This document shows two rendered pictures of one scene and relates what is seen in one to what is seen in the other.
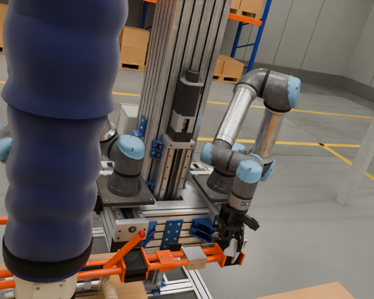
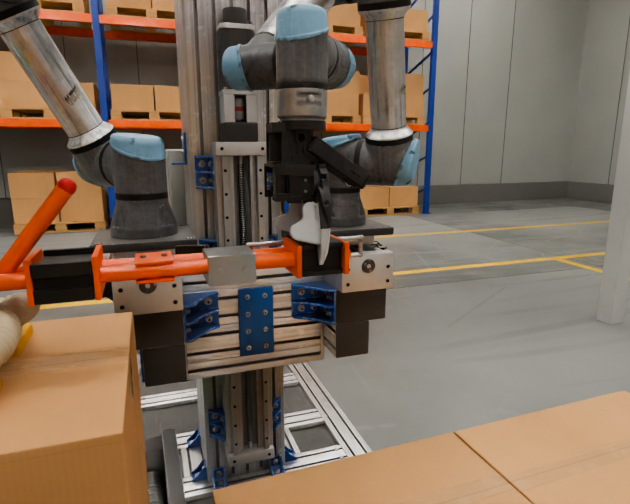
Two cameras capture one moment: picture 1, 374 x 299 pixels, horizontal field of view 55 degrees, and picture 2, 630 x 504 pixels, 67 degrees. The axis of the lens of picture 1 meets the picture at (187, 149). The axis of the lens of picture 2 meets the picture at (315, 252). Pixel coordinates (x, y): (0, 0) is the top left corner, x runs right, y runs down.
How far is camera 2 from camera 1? 0.78 m
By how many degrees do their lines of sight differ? 13
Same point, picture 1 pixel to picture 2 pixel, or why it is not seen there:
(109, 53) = not seen: outside the picture
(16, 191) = not seen: outside the picture
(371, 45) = (593, 131)
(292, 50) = (483, 160)
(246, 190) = (298, 61)
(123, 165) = (124, 176)
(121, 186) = (129, 219)
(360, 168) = (620, 255)
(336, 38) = (540, 132)
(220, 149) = (256, 43)
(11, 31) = not seen: outside the picture
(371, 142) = (625, 208)
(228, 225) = (287, 164)
